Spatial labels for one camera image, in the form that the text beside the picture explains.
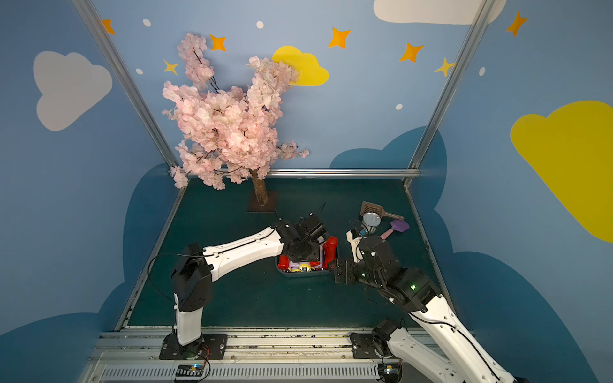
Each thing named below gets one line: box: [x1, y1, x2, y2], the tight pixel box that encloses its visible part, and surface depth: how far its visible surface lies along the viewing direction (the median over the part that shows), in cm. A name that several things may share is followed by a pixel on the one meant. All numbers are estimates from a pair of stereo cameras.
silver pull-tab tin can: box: [362, 212, 382, 228], surface depth 103 cm
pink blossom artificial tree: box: [162, 33, 309, 206], surface depth 72 cm
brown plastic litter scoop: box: [359, 201, 405, 221], surface depth 113 cm
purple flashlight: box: [288, 260, 311, 270], surface depth 86 cm
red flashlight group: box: [277, 254, 290, 271], surface depth 87 cm
